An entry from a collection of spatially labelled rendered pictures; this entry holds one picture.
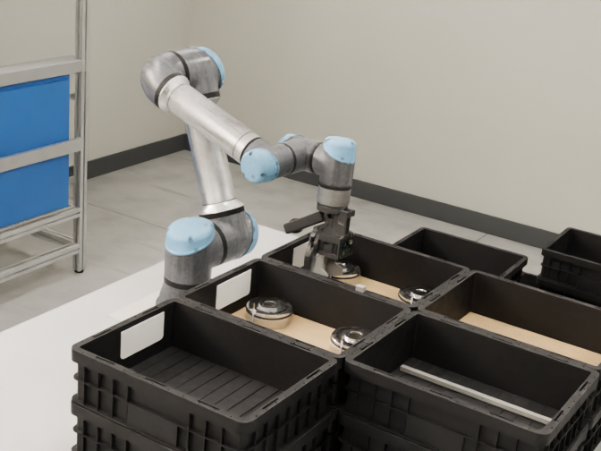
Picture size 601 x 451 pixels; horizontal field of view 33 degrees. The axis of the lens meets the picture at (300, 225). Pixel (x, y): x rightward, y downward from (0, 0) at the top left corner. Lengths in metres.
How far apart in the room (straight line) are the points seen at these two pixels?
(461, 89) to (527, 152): 0.47
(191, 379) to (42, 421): 0.32
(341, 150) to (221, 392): 0.63
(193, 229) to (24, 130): 1.73
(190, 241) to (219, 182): 0.19
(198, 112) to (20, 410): 0.76
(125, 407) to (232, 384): 0.24
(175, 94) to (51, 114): 1.82
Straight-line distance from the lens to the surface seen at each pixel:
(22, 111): 4.05
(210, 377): 2.01
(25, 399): 2.19
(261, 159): 2.21
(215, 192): 2.53
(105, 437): 1.93
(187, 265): 2.45
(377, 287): 2.47
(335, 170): 2.27
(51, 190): 4.26
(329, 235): 2.31
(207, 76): 2.53
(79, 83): 4.26
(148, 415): 1.82
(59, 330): 2.47
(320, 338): 2.19
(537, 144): 5.24
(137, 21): 5.82
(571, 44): 5.12
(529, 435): 1.78
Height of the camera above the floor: 1.81
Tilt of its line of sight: 20 degrees down
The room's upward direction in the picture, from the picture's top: 5 degrees clockwise
